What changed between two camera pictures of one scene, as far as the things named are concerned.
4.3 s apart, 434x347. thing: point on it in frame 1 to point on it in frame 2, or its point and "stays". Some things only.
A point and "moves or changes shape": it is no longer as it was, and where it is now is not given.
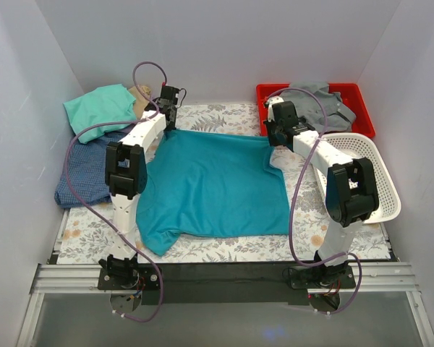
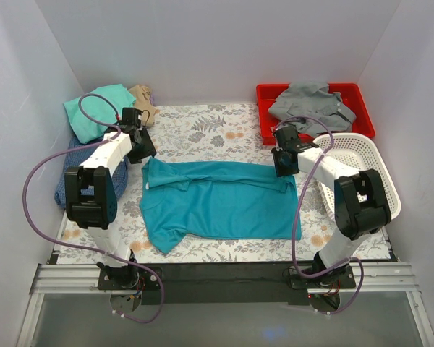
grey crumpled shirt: [339, 118] stays
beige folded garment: [141, 102] stays
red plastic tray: [351, 95] stays
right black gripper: [273, 135] to [283, 163]
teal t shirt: [211, 186] moves or changes shape
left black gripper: [170, 121] to [143, 148]
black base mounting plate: [224, 283] stays
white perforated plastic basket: [359, 146] stays
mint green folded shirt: [109, 105] stays
